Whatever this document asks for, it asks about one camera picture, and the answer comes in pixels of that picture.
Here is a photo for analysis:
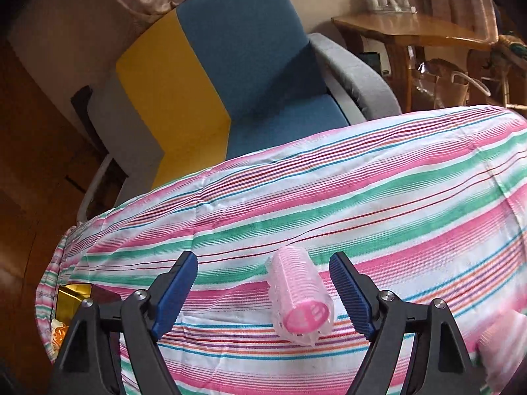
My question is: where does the maroon and gold box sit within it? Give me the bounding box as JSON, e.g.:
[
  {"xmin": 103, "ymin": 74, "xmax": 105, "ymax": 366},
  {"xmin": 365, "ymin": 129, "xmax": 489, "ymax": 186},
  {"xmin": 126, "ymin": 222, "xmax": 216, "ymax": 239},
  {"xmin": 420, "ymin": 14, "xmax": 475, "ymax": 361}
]
[{"xmin": 53, "ymin": 283, "xmax": 123, "ymax": 330}]

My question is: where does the wooden side table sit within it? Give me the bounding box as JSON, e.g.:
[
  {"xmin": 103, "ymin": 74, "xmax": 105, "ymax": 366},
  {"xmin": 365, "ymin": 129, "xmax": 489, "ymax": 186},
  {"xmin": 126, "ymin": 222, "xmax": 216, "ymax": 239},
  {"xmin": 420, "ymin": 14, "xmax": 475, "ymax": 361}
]
[{"xmin": 331, "ymin": 10, "xmax": 501, "ymax": 112}]

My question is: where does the orange snack packet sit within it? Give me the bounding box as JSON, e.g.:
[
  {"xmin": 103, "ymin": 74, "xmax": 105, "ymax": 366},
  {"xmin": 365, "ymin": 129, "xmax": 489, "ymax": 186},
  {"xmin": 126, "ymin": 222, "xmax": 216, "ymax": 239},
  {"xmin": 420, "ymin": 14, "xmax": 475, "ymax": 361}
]
[{"xmin": 50, "ymin": 319, "xmax": 70, "ymax": 348}]

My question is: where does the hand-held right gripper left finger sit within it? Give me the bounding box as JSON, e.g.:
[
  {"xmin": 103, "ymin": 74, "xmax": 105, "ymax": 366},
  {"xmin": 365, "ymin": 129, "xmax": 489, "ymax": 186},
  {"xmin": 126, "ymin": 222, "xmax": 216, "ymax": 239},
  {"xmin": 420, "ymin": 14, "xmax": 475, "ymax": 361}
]
[{"xmin": 48, "ymin": 251, "xmax": 199, "ymax": 395}]

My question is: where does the blue yellow grey armchair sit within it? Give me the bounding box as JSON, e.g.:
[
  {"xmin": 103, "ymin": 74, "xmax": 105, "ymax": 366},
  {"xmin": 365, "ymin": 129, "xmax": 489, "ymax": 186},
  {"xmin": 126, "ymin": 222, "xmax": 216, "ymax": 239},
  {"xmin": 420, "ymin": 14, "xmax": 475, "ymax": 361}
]
[{"xmin": 70, "ymin": 0, "xmax": 402, "ymax": 231}]

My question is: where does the tray of white cups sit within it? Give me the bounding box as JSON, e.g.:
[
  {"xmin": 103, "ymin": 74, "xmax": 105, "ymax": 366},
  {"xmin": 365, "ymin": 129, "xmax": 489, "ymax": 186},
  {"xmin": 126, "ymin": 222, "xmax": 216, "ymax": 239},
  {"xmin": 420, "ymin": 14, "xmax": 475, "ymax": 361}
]
[{"xmin": 352, "ymin": 0, "xmax": 418, "ymax": 14}]

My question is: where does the dark framed panel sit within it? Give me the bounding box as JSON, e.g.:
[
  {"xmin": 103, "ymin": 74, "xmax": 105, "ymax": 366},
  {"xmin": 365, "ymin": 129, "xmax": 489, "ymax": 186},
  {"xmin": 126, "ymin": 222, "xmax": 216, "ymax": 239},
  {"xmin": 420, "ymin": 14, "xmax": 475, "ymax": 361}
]
[{"xmin": 361, "ymin": 51, "xmax": 392, "ymax": 77}]

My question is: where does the large pink hair roller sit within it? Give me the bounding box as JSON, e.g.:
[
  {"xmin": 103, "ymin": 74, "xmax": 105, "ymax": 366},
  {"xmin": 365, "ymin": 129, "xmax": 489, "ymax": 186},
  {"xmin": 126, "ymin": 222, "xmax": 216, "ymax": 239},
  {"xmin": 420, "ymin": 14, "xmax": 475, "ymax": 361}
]
[{"xmin": 477, "ymin": 308, "xmax": 527, "ymax": 385}]

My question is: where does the small pink hair roller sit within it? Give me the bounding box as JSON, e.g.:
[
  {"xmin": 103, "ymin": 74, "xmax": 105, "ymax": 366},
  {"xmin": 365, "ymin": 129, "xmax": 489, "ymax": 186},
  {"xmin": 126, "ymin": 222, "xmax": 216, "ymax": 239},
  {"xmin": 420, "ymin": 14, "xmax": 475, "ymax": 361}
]
[{"xmin": 263, "ymin": 246, "xmax": 335, "ymax": 347}]

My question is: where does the rattan chair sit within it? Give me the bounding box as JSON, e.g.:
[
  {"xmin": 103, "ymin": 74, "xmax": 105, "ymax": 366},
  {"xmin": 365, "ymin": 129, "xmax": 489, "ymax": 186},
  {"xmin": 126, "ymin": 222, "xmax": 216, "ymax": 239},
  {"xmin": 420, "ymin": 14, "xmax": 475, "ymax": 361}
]
[{"xmin": 490, "ymin": 33, "xmax": 527, "ymax": 112}]

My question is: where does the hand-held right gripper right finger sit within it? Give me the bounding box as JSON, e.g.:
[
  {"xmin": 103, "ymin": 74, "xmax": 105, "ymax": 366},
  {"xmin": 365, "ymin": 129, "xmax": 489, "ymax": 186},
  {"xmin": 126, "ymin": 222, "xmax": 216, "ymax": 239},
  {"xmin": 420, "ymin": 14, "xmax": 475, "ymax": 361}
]
[{"xmin": 328, "ymin": 252, "xmax": 483, "ymax": 395}]

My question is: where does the clear plastic bag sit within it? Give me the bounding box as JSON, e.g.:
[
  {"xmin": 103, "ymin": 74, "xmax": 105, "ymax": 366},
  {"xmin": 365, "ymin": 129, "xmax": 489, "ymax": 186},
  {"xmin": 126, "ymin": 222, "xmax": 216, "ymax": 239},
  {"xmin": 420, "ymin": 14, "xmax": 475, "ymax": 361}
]
[{"xmin": 409, "ymin": 58, "xmax": 495, "ymax": 110}]

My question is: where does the striped blanket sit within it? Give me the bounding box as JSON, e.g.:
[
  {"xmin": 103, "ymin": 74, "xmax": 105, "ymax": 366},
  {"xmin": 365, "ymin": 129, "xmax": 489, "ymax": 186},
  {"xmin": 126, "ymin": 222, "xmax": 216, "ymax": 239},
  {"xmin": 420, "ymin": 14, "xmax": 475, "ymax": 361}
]
[{"xmin": 35, "ymin": 105, "xmax": 527, "ymax": 395}]

